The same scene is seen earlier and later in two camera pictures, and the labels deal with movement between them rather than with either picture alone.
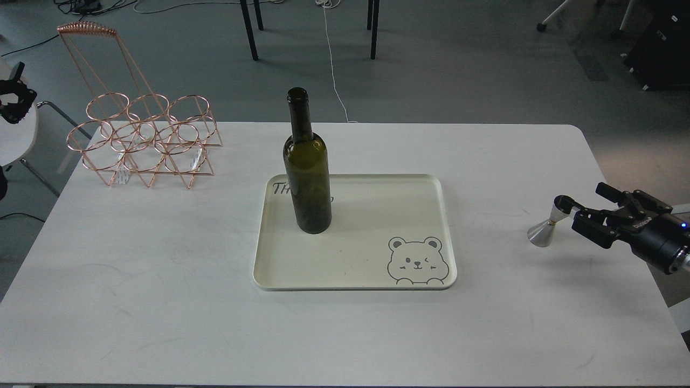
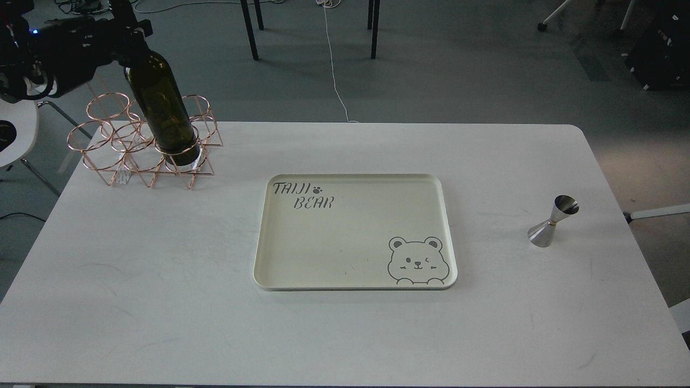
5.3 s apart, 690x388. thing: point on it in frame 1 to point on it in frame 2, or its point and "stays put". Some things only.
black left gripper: (14, 112) to (69, 49)
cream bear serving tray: (388, 231) stays put
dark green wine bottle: (307, 164) to (155, 85)
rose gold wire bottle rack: (147, 136) stays put
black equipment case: (660, 59) stays put
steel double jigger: (539, 235) stays put
